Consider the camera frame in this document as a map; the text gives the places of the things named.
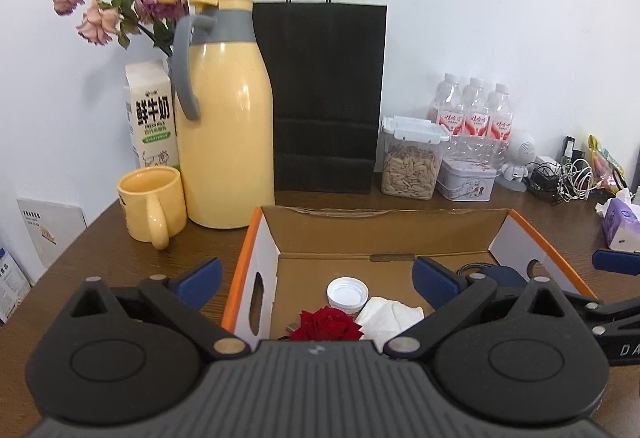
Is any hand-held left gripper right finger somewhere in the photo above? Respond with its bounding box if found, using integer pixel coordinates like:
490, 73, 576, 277
385, 256, 572, 361

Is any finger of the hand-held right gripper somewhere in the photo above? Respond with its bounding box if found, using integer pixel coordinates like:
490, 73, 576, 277
592, 248, 640, 277
570, 294, 640, 338

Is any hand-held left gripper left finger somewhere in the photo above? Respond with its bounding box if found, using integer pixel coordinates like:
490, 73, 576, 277
70, 257, 252, 362

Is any black braided cable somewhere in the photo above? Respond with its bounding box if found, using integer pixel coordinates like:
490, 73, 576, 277
456, 262, 497, 277

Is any white tissue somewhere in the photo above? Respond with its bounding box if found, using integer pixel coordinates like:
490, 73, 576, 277
355, 297, 426, 352

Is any navy zip pouch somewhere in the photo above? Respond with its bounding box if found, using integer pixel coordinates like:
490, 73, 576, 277
481, 265, 527, 290

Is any red cardboard box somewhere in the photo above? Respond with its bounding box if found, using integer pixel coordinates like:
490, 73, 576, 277
221, 205, 599, 355

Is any white lid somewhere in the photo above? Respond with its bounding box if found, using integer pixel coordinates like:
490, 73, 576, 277
326, 277, 370, 317

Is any red rose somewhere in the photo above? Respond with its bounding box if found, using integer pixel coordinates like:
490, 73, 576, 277
290, 308, 365, 343

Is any purple tissue pack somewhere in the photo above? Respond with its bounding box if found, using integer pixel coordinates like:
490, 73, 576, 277
594, 188, 640, 253

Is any yellow mug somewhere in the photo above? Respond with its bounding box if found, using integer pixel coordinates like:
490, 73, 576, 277
117, 166, 189, 251

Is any colourful snack packet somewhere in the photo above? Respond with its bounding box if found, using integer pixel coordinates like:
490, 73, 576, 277
587, 134, 629, 197

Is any white printed tin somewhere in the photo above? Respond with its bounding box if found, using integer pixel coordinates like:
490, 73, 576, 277
435, 157, 500, 203

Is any black power adapter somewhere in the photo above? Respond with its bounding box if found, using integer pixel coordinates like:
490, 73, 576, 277
527, 162, 564, 205

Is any small dark bottle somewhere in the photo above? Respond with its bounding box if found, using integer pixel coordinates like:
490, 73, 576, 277
565, 135, 587, 165

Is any clear seed container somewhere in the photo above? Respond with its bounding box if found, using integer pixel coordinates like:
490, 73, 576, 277
380, 115, 451, 202

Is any white robot figure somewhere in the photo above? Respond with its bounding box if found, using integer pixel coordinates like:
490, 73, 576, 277
501, 129, 537, 193

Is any yellow thermos jug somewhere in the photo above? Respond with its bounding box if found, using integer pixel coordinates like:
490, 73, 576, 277
171, 0, 276, 230

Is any white booklet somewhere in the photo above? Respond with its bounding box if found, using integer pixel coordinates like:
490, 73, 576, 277
16, 198, 88, 270

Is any white milk carton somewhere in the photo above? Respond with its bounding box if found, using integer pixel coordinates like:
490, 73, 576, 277
124, 59, 181, 170

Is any blue white box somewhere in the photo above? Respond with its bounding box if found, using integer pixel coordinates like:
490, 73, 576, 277
0, 247, 32, 325

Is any black paper bag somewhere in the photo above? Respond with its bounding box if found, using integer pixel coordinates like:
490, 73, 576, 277
252, 0, 389, 196

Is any white cable bundle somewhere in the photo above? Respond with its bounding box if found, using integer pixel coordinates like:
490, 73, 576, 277
550, 157, 609, 202

